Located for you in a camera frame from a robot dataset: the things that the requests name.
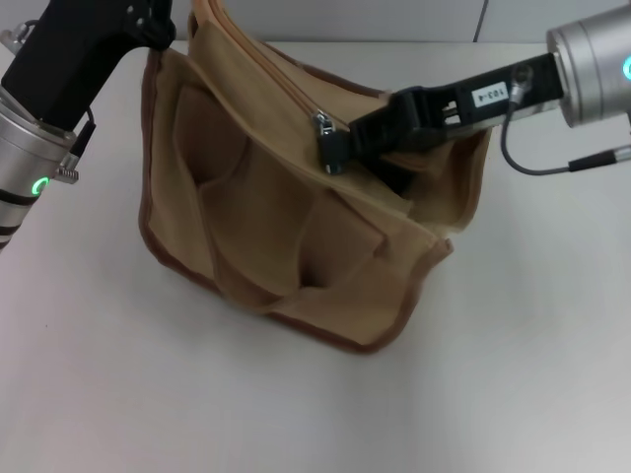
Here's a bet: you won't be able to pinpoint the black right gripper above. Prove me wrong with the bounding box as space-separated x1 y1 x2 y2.
346 51 567 165

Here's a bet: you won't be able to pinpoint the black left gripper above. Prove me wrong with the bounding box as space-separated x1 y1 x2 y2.
0 0 177 133

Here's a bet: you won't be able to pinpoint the silver metal zipper pull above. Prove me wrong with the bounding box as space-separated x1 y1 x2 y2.
309 108 352 177

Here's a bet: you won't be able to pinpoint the khaki canvas food bag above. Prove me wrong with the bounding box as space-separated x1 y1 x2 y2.
137 0 494 356

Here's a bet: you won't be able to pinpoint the right gripper cable with plugs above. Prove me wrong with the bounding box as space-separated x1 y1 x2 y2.
501 65 623 176

